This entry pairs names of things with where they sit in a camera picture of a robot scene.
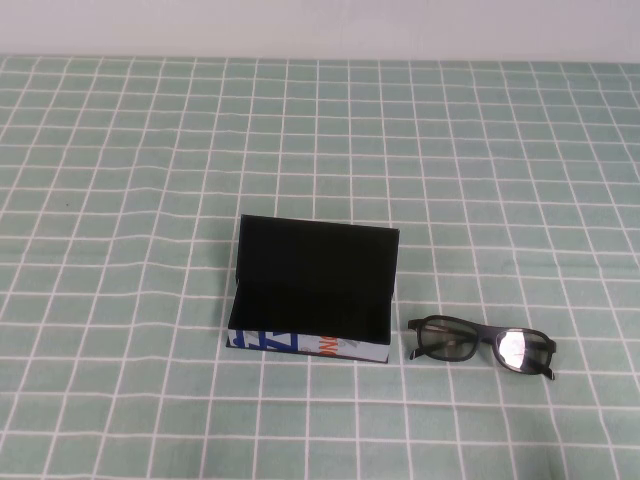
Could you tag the black printed glasses case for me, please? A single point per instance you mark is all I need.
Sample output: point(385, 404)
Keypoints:
point(315, 280)

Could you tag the black framed glasses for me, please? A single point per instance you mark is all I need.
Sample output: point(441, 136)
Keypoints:
point(484, 332)

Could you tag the green checkered tablecloth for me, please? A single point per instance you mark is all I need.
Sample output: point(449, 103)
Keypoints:
point(150, 150)

